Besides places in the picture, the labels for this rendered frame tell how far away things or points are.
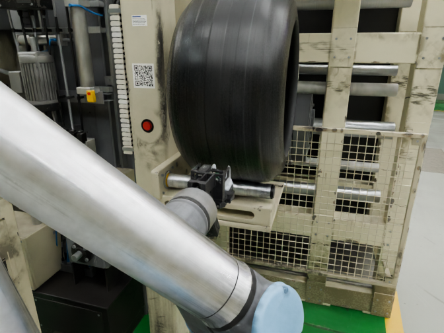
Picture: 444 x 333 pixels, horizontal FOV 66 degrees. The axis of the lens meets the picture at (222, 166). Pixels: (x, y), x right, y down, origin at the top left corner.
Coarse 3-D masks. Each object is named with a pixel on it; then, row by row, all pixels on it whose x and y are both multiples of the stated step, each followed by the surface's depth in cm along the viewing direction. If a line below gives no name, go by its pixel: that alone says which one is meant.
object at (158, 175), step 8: (168, 160) 113; (176, 160) 116; (184, 160) 123; (160, 168) 106; (168, 168) 110; (176, 168) 116; (184, 168) 123; (152, 176) 104; (160, 176) 105; (152, 184) 105; (160, 184) 105; (160, 192) 106
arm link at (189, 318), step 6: (180, 312) 55; (186, 312) 53; (186, 318) 54; (192, 318) 52; (198, 318) 50; (186, 324) 56; (192, 324) 54; (198, 324) 51; (204, 324) 49; (192, 330) 55; (198, 330) 54; (204, 330) 52
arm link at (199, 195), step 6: (180, 192) 62; (186, 192) 61; (192, 192) 61; (198, 192) 62; (204, 192) 62; (198, 198) 60; (204, 198) 61; (210, 198) 62; (204, 204) 60; (210, 204) 61; (210, 210) 60; (216, 210) 63; (210, 216) 60; (216, 216) 63; (210, 222) 60; (210, 228) 61
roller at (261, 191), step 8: (168, 176) 108; (176, 176) 107; (184, 176) 107; (168, 184) 108; (176, 184) 107; (184, 184) 106; (240, 184) 102; (248, 184) 101; (256, 184) 101; (264, 184) 100; (272, 184) 101; (240, 192) 102; (248, 192) 101; (256, 192) 100; (264, 192) 99; (272, 192) 99
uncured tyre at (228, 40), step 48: (192, 0) 89; (240, 0) 84; (288, 0) 88; (192, 48) 82; (240, 48) 78; (288, 48) 84; (192, 96) 83; (240, 96) 79; (288, 96) 126; (192, 144) 89; (240, 144) 85; (288, 144) 116
